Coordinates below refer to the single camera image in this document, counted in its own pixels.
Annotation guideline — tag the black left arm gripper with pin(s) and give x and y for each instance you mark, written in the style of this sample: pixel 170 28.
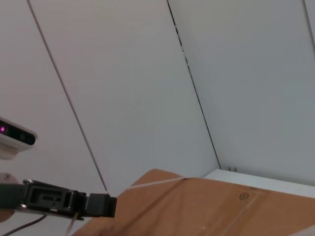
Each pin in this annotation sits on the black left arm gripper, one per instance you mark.
pixel 44 196

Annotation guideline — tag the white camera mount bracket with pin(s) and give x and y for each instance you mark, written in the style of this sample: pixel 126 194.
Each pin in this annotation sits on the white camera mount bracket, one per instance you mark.
pixel 6 153

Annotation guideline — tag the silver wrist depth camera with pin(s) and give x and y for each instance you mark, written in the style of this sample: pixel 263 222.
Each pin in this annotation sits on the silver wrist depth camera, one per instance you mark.
pixel 14 137

